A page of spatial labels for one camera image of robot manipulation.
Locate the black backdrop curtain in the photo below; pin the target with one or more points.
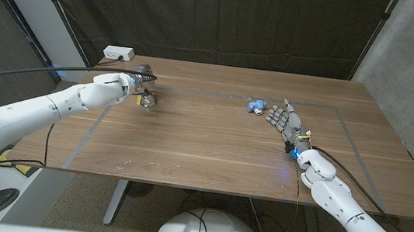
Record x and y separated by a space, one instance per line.
203 14

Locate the grey tape outline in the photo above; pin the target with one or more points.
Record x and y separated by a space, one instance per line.
213 93

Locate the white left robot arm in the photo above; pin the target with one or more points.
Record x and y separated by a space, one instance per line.
35 112

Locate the grey table leg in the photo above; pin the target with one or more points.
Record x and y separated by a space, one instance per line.
115 203
311 229

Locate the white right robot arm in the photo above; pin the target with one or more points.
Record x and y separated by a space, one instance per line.
338 201

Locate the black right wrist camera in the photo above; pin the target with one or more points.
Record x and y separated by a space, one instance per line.
292 151

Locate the black round floor foot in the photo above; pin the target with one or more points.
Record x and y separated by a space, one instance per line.
138 189

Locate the white floor platform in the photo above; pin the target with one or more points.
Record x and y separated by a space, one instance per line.
45 199

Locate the yellow and black floor pedal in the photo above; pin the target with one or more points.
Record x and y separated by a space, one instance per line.
23 169

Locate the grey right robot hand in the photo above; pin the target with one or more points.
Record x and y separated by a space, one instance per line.
292 123

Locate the white power strip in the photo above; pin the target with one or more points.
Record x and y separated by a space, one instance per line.
118 52

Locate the small blue toy camera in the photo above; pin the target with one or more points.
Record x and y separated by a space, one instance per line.
257 107

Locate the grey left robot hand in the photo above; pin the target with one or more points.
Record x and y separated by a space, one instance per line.
143 71

